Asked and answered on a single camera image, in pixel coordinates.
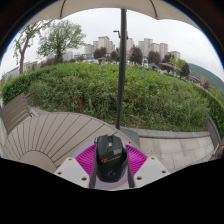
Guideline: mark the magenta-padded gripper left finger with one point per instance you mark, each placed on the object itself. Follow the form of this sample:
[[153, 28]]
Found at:
[[75, 171]]

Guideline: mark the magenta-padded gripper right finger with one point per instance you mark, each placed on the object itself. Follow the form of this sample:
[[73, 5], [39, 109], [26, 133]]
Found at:
[[150, 170]]

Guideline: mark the black computer mouse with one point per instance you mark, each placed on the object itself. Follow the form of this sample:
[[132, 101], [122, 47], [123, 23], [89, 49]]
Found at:
[[110, 160]]

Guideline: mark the lilac mouse pad with wrist rest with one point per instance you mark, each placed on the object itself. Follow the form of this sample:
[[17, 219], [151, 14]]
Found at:
[[78, 151]]

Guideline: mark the green hedge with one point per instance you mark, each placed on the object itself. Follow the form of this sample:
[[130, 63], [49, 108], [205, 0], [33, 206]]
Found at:
[[160, 96]]

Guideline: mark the brown slatted outdoor chair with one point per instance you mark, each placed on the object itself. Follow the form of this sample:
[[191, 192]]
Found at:
[[15, 111]]

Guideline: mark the dark parasol pole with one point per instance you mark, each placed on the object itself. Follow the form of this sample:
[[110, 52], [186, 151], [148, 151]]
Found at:
[[121, 73]]

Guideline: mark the group of high-rise buildings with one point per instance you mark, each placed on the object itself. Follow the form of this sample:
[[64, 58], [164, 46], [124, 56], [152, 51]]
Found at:
[[146, 46]]

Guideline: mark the thin-trunked leaning tree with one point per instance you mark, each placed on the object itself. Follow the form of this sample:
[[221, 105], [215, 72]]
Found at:
[[22, 53]]

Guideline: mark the round-crowned green tree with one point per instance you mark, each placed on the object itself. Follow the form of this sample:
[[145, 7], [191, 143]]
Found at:
[[60, 36]]

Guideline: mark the beige parasol canopy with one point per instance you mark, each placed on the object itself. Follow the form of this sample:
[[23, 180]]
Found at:
[[100, 5]]

